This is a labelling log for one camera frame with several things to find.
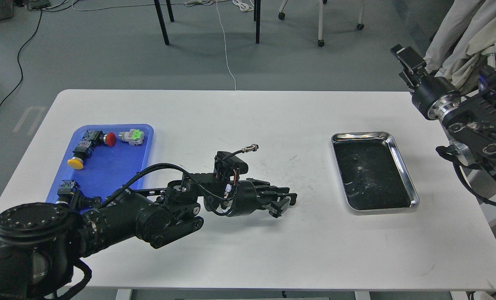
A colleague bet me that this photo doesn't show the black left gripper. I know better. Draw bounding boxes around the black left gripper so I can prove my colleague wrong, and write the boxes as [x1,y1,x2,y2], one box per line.
[226,179,298,218]

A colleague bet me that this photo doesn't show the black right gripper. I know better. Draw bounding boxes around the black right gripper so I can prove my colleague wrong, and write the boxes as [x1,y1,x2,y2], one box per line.
[390,44,461,121]

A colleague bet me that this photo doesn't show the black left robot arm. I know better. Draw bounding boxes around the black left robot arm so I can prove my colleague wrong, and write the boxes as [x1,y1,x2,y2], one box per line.
[0,144,297,300]

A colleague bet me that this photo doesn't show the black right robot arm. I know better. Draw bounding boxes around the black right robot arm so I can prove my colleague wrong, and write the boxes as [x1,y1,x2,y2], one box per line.
[391,45,496,207]

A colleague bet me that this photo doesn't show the silver metal tray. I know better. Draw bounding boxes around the silver metal tray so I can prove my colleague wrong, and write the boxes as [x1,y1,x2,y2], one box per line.
[331,131,420,215]

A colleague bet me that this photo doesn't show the blue plastic tray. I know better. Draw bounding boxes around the blue plastic tray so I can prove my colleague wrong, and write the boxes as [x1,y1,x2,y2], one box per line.
[45,124,153,203]

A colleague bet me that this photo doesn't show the white chair with beige cloth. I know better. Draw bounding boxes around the white chair with beige cloth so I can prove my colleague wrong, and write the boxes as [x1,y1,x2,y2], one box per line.
[436,17,496,90]

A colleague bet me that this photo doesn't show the person legs with sneakers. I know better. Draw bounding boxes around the person legs with sneakers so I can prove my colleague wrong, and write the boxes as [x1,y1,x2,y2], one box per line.
[424,0,496,76]

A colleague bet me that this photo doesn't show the white rolling chair base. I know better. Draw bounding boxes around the white rolling chair base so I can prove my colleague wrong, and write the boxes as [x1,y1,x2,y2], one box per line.
[277,0,366,48]

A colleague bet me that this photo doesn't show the green grey connector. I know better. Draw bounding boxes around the green grey connector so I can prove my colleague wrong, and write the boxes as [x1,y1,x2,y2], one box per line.
[118,129,145,146]

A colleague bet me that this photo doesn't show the black chair legs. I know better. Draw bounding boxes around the black chair legs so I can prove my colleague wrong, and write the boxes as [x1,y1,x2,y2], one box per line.
[153,0,262,46]

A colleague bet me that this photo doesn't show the red push button switch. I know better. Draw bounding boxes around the red push button switch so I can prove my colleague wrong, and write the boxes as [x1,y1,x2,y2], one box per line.
[82,130,117,147]

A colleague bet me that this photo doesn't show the white floor cable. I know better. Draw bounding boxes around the white floor cable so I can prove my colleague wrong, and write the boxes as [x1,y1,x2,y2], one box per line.
[71,0,255,91]

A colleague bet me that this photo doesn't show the yellow push button switch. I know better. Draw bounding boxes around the yellow push button switch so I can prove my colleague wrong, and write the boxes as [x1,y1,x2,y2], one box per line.
[67,140,93,170]

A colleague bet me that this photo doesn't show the green push button switch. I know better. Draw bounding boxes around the green push button switch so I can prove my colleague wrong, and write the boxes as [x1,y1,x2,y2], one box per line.
[56,180,102,210]

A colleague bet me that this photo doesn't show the black floor cable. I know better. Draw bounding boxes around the black floor cable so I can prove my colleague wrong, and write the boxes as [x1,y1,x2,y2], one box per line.
[0,0,65,143]

